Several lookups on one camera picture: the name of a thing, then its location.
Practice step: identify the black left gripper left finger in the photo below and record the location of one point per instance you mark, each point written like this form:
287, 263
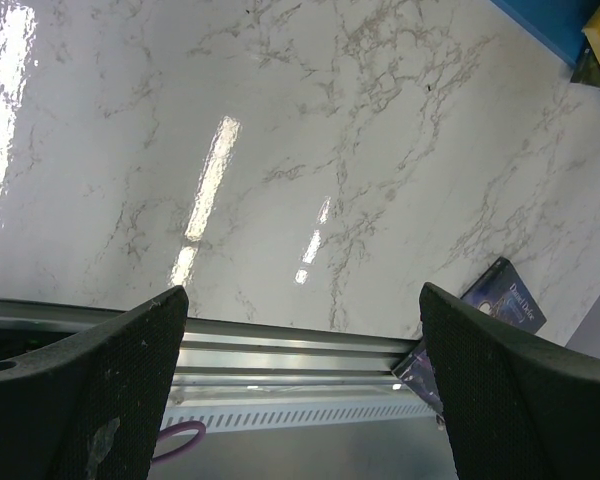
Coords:
90, 406

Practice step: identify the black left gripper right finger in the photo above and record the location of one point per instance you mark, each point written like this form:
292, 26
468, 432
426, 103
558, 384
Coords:
515, 406

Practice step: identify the purple Robinson Crusoe book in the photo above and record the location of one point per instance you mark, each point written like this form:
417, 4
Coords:
500, 293

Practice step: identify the dark green Alice Wonderland book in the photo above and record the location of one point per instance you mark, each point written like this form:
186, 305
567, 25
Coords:
587, 69

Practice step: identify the blue pink yellow shelf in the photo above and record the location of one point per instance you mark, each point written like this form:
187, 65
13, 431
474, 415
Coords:
556, 24

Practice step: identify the light blue slotted cable duct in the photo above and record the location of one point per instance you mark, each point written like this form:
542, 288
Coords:
234, 418

